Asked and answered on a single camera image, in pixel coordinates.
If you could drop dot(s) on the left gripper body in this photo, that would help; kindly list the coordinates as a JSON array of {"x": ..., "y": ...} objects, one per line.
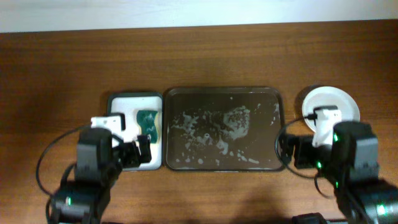
[{"x": 129, "y": 154}]

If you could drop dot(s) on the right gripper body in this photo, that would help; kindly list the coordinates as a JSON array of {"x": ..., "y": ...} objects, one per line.
[{"x": 307, "y": 155}]

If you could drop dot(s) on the green and yellow sponge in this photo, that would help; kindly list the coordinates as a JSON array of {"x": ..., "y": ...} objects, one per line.
[{"x": 146, "y": 120}]

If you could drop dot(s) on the pale green plate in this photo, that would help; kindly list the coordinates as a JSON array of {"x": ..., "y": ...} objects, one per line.
[{"x": 331, "y": 96}]

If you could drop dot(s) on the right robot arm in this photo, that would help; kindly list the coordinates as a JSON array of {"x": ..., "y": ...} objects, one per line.
[{"x": 344, "y": 153}]

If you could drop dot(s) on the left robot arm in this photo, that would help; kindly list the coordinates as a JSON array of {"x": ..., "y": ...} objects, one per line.
[{"x": 101, "y": 156}]

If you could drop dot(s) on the black tray with white foam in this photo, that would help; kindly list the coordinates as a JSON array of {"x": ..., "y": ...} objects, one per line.
[{"x": 130, "y": 104}]

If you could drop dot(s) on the brown plastic tray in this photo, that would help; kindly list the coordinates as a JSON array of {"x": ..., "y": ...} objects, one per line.
[{"x": 222, "y": 129}]

